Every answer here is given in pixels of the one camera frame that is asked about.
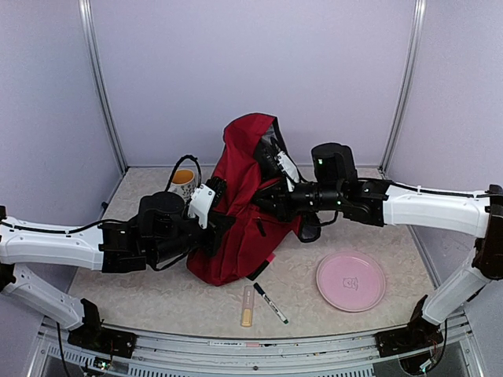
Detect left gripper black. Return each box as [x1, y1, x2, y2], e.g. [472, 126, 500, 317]
[150, 207, 236, 265]

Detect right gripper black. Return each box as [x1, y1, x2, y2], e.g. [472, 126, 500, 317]
[250, 176, 344, 224]

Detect red student backpack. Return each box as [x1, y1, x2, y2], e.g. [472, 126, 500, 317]
[186, 113, 321, 286]

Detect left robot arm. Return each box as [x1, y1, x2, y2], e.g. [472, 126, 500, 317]
[1, 189, 235, 350]

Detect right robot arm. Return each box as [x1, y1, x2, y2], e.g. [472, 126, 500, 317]
[253, 141, 502, 349]

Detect pink highlighter marker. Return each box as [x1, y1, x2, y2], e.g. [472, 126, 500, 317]
[247, 253, 275, 281]

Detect beige eraser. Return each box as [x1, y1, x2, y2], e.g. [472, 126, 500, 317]
[240, 285, 255, 328]

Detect white paper cup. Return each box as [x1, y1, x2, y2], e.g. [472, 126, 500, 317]
[168, 169, 197, 202]

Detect clear white pen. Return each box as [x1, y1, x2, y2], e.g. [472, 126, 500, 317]
[253, 283, 289, 324]

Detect pink round plate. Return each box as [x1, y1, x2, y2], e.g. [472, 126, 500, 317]
[316, 251, 386, 313]

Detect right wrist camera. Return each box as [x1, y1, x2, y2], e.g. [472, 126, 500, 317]
[264, 141, 300, 192]

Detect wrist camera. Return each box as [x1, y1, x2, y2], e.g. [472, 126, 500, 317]
[188, 177, 226, 229]
[264, 141, 300, 192]

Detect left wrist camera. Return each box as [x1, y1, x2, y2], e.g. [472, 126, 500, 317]
[188, 177, 226, 229]

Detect front metal rail frame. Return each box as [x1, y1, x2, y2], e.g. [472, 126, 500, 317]
[24, 314, 486, 376]

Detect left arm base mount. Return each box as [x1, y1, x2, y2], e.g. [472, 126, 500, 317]
[68, 298, 137, 359]

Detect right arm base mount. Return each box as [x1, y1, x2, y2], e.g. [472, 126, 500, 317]
[375, 295, 443, 357]

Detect right metal corner post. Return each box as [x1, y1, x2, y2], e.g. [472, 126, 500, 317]
[379, 0, 427, 175]

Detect metal corner post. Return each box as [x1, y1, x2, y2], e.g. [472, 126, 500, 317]
[79, 0, 128, 177]
[379, 0, 427, 175]

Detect left metal corner post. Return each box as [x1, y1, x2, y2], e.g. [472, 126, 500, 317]
[79, 0, 128, 177]

